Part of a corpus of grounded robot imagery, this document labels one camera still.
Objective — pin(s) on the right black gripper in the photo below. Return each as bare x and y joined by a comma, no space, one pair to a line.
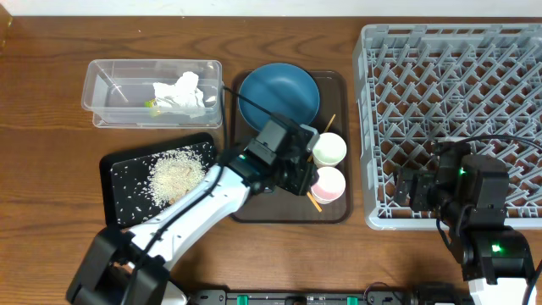
423,179

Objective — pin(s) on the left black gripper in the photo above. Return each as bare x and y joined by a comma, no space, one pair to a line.
302,179

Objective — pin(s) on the white cup pink inside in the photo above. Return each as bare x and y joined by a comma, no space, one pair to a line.
330,185

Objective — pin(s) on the white cup green inside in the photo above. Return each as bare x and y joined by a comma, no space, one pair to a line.
329,150

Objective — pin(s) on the dark blue plate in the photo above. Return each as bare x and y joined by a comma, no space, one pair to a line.
283,89

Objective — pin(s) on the rice leftovers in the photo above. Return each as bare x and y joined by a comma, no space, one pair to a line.
174,176

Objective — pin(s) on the white napkin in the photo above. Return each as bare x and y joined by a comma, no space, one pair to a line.
183,97

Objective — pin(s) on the yellow snack wrapper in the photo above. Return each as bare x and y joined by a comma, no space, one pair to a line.
154,109

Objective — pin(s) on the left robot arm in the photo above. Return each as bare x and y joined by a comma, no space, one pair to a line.
133,266

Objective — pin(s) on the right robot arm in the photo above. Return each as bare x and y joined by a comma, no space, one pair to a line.
467,194

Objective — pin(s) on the grey dishwasher rack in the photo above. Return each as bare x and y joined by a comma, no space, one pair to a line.
418,83

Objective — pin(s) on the clear plastic waste bin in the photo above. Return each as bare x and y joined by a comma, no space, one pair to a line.
115,90

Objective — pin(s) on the wooden chopstick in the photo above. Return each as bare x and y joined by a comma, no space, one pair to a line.
323,131
314,202

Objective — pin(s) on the brown serving tray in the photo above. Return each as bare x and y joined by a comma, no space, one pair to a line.
281,207

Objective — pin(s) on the black tray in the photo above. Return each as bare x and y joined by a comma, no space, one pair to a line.
126,177

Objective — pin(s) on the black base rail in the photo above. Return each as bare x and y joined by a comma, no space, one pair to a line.
426,295

